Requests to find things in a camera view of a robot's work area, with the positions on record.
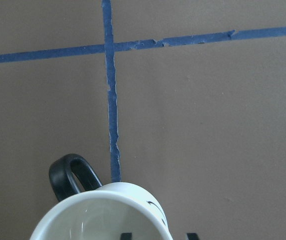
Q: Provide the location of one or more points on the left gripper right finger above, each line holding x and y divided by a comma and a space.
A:
191, 236

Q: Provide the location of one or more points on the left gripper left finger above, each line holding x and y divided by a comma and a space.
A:
126, 236

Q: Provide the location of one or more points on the white smiley mug black handle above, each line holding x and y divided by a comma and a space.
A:
87, 209

